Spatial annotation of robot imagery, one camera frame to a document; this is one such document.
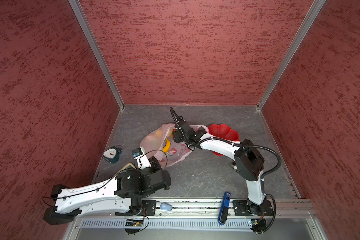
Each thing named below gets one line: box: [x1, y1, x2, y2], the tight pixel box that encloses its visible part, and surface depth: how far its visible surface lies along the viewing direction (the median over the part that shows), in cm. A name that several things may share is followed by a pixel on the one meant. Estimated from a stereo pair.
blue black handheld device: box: [217, 191, 231, 226], surface depth 75 cm
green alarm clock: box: [102, 145, 122, 164], surface depth 90 cm
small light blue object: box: [160, 202, 173, 212], surface depth 75 cm
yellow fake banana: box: [163, 137, 171, 153], surface depth 97 cm
